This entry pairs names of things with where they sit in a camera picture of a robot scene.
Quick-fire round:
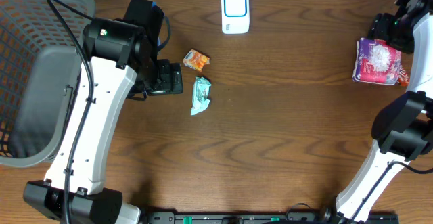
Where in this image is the small orange snack box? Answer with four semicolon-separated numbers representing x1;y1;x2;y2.
183;49;210;72

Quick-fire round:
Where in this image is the mint green snack packet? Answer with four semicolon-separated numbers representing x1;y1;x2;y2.
190;77;211;116

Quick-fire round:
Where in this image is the purple red snack bag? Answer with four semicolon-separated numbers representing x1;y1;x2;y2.
352;37;401;85

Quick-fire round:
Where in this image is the red orange snack bar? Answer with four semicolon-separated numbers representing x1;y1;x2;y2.
398;65;409;87

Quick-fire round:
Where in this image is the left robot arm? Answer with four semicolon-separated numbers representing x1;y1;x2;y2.
23;0;183;223

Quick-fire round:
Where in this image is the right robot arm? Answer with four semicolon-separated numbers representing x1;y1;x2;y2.
321;0;432;223

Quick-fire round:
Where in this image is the white barcode scanner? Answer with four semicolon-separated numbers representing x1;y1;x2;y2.
221;0;250;35

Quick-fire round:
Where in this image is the grey plastic mesh basket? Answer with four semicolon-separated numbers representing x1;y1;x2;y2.
1;0;95;167

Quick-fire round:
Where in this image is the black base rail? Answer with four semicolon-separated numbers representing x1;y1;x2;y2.
140;210;401;224

